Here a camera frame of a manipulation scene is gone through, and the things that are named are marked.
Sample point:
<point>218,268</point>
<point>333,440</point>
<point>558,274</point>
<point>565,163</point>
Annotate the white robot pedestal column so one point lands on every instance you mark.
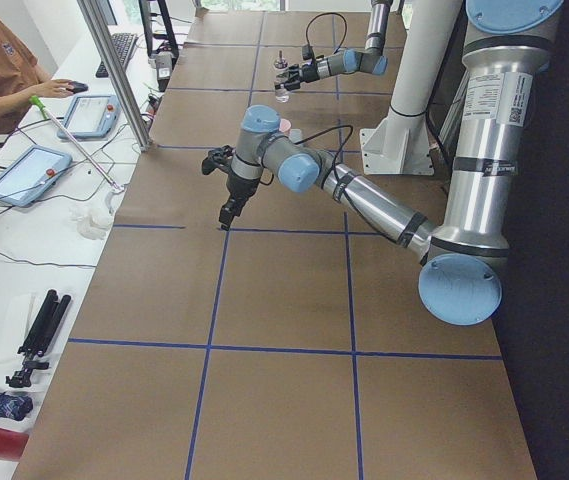
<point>399,145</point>

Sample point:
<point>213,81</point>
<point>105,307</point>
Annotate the pink plastic cup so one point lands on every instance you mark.
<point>285,127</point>

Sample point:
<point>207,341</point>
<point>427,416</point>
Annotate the silver kitchen scale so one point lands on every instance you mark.
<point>295,136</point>

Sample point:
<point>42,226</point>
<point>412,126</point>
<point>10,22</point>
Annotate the clear glass sauce bottle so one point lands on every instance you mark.
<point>280,65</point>

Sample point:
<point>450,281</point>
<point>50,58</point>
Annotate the crumpled white tissue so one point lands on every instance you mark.
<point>94,219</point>

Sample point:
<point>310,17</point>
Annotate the blue teach pendant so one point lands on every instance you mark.
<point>91,117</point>
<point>34,172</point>

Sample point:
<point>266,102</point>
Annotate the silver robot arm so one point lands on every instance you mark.
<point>506,44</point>
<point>371,60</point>

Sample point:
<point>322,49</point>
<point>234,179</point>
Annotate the aluminium frame post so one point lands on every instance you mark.
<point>101,35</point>

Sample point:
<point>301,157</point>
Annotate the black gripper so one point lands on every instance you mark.
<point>240,188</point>
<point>305,73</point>

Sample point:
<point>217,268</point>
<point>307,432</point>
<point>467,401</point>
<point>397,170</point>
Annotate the black computer mouse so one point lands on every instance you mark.
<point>77,87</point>

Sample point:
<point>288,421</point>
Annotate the near blue teach pendant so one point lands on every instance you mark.
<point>34,172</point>

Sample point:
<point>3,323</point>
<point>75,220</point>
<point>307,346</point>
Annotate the black folded tripod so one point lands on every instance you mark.
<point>39,338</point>

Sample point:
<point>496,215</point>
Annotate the far blue teach pendant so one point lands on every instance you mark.
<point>91,117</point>

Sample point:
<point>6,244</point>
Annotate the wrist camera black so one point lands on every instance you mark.
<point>218,158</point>
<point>307,52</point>

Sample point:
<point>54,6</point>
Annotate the black power adapter box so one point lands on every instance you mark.
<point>163,62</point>

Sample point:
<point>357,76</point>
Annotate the metal rod green handle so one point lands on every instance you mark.
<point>115,186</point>

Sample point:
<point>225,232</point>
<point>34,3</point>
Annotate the black keyboard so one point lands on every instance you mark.
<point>124,45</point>

